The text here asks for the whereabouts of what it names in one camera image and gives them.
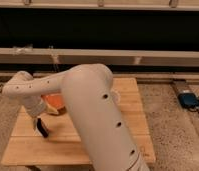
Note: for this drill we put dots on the white horizontal rail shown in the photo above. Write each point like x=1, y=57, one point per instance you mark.
x=110, y=57

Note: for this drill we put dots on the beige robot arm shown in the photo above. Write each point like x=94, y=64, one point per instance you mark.
x=87, y=92

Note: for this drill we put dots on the wooden table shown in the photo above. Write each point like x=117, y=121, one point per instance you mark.
x=63, y=146

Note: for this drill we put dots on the orange bowl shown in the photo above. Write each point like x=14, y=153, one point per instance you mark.
x=55, y=104

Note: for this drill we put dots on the black and brown eraser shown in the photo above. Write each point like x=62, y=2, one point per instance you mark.
x=42, y=128

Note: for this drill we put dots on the blue device on floor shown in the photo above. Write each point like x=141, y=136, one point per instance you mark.
x=188, y=100

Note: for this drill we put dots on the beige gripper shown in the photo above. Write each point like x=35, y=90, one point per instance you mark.
x=34, y=106

